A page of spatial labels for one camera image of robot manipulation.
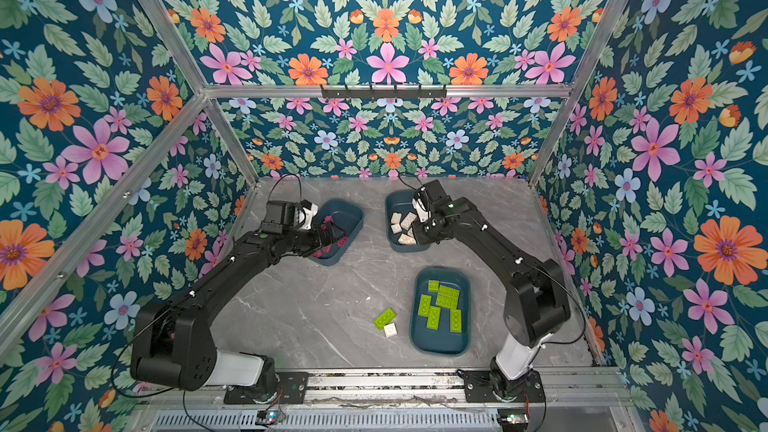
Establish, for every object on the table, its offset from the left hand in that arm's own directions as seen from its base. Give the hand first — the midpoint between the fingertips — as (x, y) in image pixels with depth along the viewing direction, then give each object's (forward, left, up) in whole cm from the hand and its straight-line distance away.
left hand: (339, 230), depth 82 cm
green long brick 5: (-22, -32, -18) cm, 43 cm away
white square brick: (+15, -16, -16) cm, 28 cm away
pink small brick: (+15, +8, -14) cm, 22 cm away
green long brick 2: (-14, -30, -17) cm, 37 cm away
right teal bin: (-26, -22, -17) cm, 39 cm away
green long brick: (-19, -12, -19) cm, 29 cm away
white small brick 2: (-23, -13, -17) cm, 31 cm away
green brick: (-17, -30, -17) cm, 39 cm away
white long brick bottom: (+14, -20, -16) cm, 29 cm away
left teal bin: (+18, +1, -17) cm, 25 cm away
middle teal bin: (+24, -18, -17) cm, 35 cm away
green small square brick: (-11, -26, -16) cm, 33 cm away
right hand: (0, -23, -4) cm, 23 cm away
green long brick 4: (-20, -26, -18) cm, 37 cm away
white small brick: (+12, -16, -18) cm, 27 cm away
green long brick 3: (-16, -23, -18) cm, 33 cm away
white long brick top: (+7, -19, -17) cm, 27 cm away
